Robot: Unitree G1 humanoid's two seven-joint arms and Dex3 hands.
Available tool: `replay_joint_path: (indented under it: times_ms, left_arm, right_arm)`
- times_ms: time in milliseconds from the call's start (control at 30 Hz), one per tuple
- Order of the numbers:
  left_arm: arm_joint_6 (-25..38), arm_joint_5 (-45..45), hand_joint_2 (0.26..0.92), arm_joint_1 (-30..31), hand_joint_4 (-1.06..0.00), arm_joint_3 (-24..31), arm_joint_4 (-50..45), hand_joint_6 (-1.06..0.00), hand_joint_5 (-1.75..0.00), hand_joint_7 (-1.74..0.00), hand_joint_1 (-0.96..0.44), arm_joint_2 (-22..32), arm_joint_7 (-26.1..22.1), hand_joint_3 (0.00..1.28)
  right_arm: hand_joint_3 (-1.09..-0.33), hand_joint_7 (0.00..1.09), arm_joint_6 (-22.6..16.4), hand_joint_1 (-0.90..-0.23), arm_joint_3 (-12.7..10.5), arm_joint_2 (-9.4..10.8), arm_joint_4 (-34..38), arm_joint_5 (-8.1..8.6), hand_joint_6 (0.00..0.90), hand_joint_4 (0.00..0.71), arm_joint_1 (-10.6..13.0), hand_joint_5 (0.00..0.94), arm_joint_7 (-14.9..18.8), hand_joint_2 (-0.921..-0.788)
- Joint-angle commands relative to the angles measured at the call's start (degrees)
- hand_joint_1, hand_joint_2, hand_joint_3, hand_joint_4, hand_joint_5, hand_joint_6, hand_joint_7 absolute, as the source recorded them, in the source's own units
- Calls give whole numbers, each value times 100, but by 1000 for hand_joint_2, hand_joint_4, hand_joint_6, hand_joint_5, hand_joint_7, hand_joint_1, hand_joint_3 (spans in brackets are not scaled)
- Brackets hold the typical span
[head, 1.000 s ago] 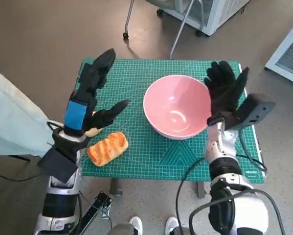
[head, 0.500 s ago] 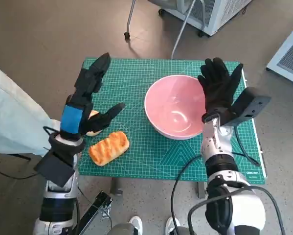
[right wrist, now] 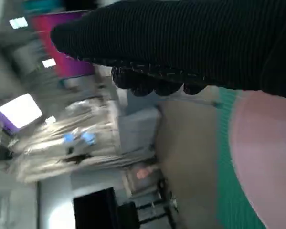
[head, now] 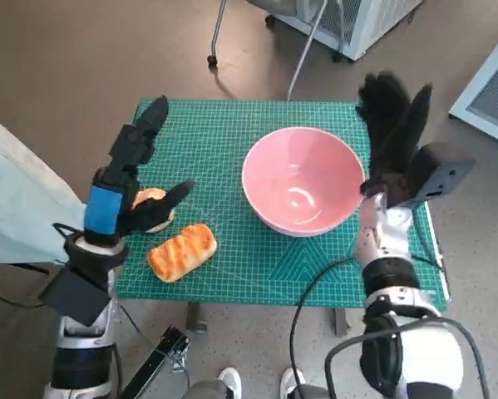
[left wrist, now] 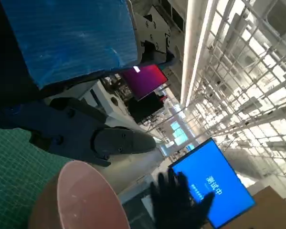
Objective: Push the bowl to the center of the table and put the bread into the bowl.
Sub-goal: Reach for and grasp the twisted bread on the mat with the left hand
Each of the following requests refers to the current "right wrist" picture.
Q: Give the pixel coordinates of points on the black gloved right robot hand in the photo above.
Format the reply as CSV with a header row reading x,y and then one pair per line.
x,y
193,43

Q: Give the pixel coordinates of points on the pink bowl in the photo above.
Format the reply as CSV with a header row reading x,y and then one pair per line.
x,y
264,155

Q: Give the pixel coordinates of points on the pink purple display screen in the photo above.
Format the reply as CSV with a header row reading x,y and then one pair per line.
x,y
68,43

